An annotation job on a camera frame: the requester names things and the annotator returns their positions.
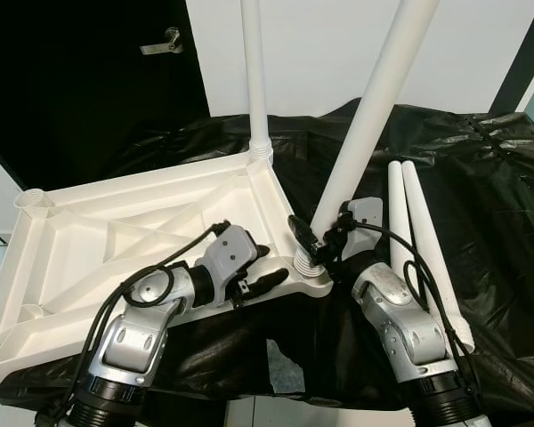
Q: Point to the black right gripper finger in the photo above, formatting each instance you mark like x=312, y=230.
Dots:
x=303, y=234

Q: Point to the wide grey tape piece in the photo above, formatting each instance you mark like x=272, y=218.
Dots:
x=287, y=369

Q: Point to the black plastic cover sheet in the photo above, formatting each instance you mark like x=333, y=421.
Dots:
x=498, y=222

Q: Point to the black door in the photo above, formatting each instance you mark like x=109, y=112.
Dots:
x=71, y=89

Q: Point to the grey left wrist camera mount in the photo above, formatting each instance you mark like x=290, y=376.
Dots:
x=230, y=251

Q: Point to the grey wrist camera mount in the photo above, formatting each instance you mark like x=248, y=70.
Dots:
x=230, y=251
x=363, y=213

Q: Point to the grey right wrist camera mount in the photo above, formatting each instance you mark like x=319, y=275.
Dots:
x=363, y=213

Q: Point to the black wall column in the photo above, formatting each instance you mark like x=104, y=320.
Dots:
x=521, y=53

